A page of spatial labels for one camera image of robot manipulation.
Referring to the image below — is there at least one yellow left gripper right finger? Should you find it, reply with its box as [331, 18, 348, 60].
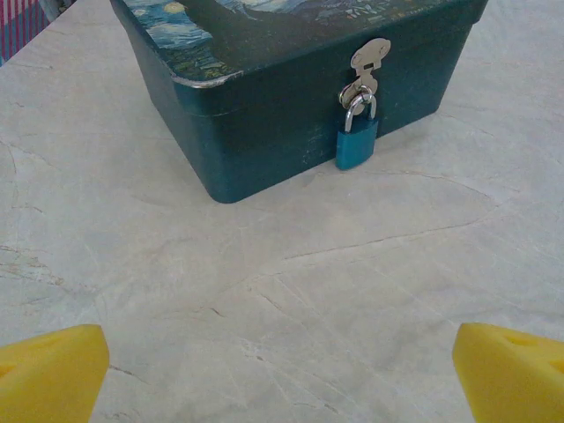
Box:
[452, 322, 564, 423]

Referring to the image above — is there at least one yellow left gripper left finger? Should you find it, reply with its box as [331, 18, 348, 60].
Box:
[0, 323, 110, 423]

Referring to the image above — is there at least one small blue padlock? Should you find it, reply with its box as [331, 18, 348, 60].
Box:
[335, 94, 380, 172]

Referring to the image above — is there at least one dark teal painted storage box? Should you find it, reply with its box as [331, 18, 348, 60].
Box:
[109, 0, 490, 204]

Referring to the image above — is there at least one silver metal box hasp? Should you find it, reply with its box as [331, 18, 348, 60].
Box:
[338, 38, 392, 107]

